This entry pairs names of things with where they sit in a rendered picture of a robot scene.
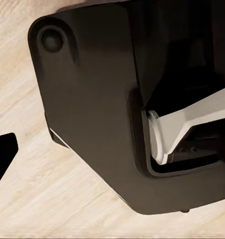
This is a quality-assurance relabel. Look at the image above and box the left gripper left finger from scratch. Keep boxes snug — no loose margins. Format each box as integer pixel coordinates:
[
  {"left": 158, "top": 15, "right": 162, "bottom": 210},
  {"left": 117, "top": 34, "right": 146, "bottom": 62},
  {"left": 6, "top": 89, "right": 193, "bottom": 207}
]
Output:
[{"left": 0, "top": 132, "right": 18, "bottom": 180}]

